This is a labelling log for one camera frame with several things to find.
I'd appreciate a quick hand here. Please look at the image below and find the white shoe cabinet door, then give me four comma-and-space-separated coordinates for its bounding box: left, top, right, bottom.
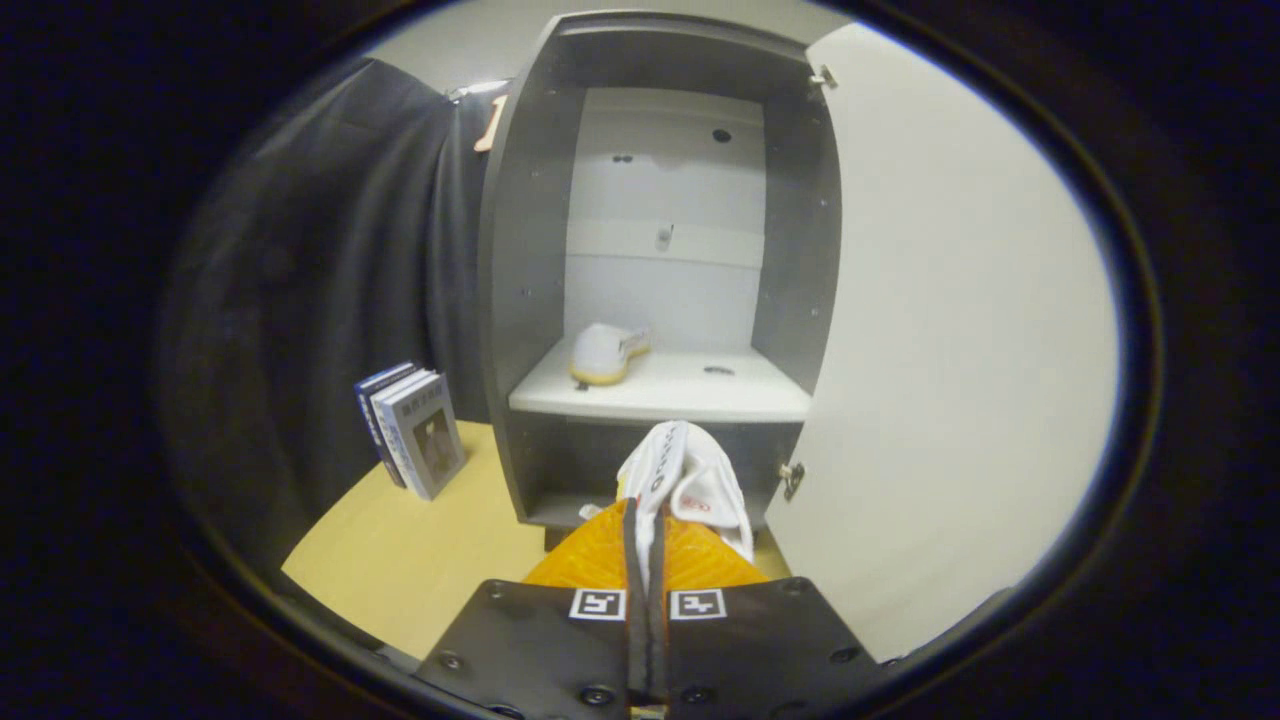
765, 22, 1121, 663

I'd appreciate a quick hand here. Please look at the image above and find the black backdrop cloth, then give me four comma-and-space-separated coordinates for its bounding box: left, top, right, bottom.
160, 58, 501, 571

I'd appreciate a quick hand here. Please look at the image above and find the white shoe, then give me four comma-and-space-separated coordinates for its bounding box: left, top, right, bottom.
614, 420, 756, 593
569, 322, 652, 387

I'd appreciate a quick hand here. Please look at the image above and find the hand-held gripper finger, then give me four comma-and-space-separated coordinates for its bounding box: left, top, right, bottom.
415, 498, 649, 720
648, 505, 887, 720

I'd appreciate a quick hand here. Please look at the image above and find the grey cover book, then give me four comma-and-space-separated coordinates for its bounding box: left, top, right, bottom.
380, 375, 468, 501

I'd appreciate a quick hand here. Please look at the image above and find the dark blue book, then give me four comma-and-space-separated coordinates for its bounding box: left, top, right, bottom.
354, 361, 417, 489

